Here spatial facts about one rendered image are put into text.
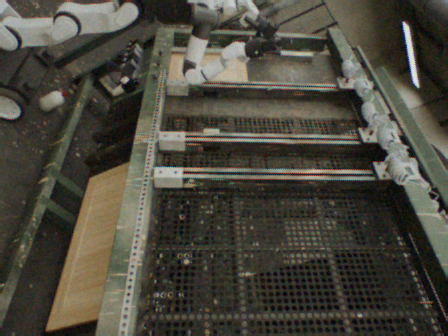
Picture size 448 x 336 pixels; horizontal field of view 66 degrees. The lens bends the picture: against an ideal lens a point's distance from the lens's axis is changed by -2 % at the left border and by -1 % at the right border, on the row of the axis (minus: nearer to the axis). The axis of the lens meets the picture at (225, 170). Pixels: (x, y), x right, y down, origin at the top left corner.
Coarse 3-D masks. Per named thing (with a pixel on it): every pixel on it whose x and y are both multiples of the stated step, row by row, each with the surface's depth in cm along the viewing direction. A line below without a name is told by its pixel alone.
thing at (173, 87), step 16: (176, 80) 201; (208, 80) 203; (352, 80) 206; (208, 96) 205; (224, 96) 205; (240, 96) 206; (256, 96) 206; (272, 96) 206; (288, 96) 207; (304, 96) 207; (320, 96) 207; (336, 96) 208
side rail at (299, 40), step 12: (180, 36) 247; (216, 36) 248; (228, 36) 248; (240, 36) 249; (252, 36) 249; (288, 36) 250; (300, 36) 251; (312, 36) 252; (324, 36) 253; (288, 48) 257; (312, 48) 257
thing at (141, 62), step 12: (132, 48) 216; (108, 60) 213; (120, 60) 217; (132, 60) 205; (144, 60) 222; (108, 72) 208; (132, 72) 207; (144, 72) 211; (120, 84) 217; (132, 84) 198; (144, 84) 201; (120, 96) 206
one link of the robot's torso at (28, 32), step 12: (12, 24) 184; (24, 24) 185; (36, 24) 185; (48, 24) 184; (60, 24) 178; (72, 24) 179; (24, 36) 187; (36, 36) 187; (48, 36) 184; (60, 36) 183; (72, 36) 184
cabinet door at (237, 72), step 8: (176, 56) 229; (208, 56) 231; (216, 56) 232; (176, 64) 222; (232, 64) 227; (240, 64) 227; (176, 72) 216; (224, 72) 220; (232, 72) 221; (240, 72) 221; (216, 80) 214; (224, 80) 214; (232, 80) 215; (240, 80) 215
